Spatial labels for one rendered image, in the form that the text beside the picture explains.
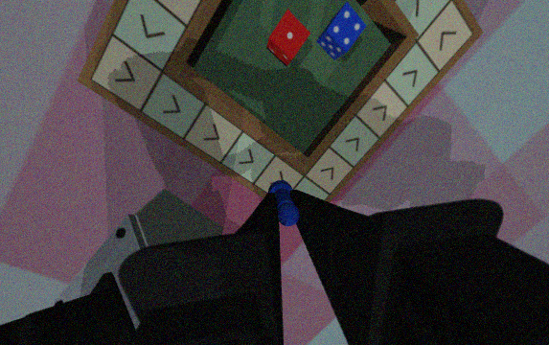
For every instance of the red die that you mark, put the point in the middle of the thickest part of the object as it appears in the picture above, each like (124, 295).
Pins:
(287, 38)

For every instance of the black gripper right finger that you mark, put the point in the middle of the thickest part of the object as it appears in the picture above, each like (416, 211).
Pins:
(353, 253)

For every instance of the wooden tray with green floor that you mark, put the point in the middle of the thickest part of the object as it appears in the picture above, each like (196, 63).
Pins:
(300, 107)

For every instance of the blue pawn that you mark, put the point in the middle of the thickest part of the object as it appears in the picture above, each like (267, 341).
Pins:
(288, 213)

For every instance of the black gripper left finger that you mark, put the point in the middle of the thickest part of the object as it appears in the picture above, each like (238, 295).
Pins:
(182, 272)

